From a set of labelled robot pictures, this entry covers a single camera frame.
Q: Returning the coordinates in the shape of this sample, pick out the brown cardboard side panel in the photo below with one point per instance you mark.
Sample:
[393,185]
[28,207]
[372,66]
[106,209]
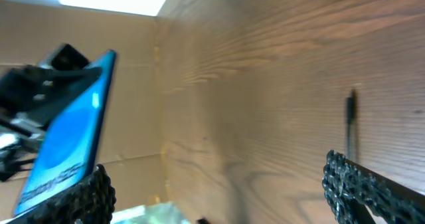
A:
[130,137]

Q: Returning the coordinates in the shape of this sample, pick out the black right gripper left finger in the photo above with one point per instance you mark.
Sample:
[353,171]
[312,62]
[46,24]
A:
[91,201]

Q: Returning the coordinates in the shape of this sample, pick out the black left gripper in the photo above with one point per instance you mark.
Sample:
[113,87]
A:
[32,96]

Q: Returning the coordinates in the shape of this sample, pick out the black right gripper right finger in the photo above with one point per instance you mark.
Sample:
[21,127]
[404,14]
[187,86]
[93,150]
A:
[355,194]

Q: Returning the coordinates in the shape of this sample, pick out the blue Galaxy smartphone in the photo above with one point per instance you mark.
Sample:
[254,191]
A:
[68,152]

